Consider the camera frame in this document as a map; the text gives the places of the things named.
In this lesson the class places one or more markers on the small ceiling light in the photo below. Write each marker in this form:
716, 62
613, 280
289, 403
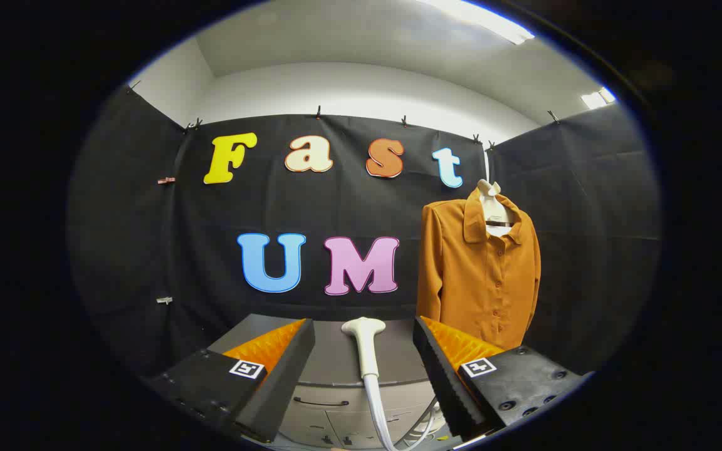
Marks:
598, 98

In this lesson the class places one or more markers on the long ceiling light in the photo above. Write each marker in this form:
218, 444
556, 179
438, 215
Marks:
492, 19

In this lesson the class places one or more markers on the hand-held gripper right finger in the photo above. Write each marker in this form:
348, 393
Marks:
442, 376

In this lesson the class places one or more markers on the white clothes hanger stand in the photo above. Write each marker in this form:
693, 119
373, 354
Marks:
497, 207

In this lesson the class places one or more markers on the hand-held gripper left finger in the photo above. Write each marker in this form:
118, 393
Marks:
286, 369

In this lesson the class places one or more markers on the orange button-up shirt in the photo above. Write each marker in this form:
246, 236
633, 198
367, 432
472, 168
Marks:
474, 282

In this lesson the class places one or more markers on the grey cabinet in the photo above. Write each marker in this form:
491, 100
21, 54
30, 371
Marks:
336, 360

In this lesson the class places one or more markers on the black backdrop cloth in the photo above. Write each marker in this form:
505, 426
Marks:
148, 250

